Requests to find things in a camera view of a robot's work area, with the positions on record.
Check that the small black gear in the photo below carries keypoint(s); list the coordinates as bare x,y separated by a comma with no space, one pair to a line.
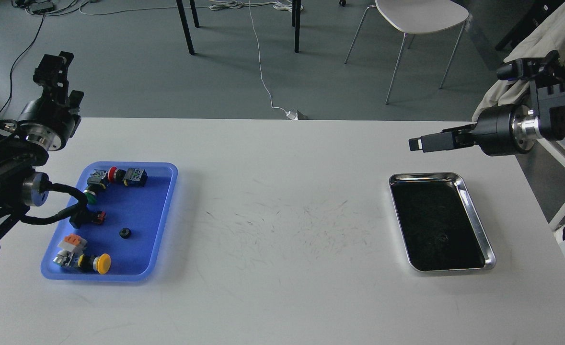
125,233

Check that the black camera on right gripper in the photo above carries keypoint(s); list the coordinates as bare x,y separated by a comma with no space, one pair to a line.
531,68

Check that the black robot arm image-left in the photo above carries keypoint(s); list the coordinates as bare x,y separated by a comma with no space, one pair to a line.
45,125

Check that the white chair with metal legs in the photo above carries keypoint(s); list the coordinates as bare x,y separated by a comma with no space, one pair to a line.
417,17

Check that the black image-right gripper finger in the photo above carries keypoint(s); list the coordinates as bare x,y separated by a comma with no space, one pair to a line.
442,141

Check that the beige jacket on chair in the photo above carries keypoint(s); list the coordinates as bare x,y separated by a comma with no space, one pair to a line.
548,36

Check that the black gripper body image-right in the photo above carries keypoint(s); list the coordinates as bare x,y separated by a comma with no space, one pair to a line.
492,132

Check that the red emergency stop button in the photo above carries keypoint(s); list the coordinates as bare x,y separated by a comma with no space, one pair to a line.
113,175

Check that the yellow mushroom push button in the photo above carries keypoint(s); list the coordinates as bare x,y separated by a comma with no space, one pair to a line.
85,263

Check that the orange white contact block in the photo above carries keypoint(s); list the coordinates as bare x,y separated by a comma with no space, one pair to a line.
72,245

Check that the green push button switch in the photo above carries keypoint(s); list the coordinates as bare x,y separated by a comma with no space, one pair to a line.
92,192

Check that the silver metal tray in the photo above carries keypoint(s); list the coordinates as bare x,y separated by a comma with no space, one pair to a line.
439,224

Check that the black green contact block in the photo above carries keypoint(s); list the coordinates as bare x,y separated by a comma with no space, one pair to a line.
135,177

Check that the blue plastic tray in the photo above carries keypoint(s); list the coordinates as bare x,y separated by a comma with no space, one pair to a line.
144,210

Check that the white power adapter on floor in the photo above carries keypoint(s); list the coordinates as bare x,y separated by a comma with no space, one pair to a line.
295,115

